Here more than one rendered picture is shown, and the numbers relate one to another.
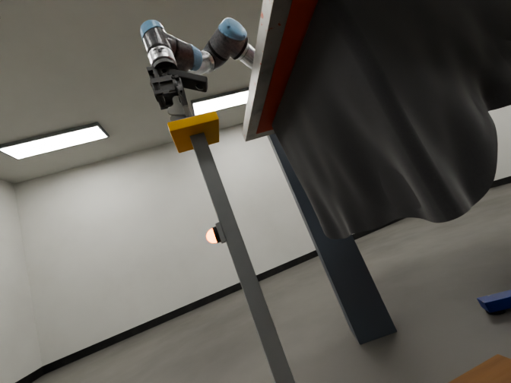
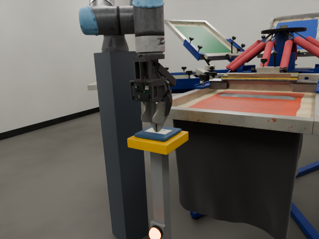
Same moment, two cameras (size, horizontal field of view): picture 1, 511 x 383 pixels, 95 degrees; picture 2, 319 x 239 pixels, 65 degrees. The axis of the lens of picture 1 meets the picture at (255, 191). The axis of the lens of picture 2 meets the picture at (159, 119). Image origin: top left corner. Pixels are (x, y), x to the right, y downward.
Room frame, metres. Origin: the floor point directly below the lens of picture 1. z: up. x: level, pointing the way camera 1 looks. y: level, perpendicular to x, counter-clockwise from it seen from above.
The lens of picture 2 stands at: (0.11, 0.57, 1.18)
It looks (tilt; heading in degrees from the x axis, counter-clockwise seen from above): 15 degrees down; 315
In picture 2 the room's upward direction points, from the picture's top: 2 degrees counter-clockwise
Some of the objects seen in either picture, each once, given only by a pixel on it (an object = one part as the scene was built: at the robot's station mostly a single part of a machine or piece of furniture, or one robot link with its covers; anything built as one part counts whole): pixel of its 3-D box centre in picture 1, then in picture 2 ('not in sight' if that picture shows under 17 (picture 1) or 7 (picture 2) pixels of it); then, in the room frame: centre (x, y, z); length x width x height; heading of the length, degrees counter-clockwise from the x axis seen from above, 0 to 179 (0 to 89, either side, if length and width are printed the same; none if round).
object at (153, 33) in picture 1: (157, 42); (148, 13); (0.60, 0.11, 1.28); 0.09 x 0.08 x 0.11; 141
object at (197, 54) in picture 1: (182, 58); (140, 20); (0.69, 0.07, 1.27); 0.11 x 0.11 x 0.08; 51
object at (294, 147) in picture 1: (327, 150); (227, 173); (0.55, -0.20, 0.74); 0.45 x 0.03 x 0.43; 13
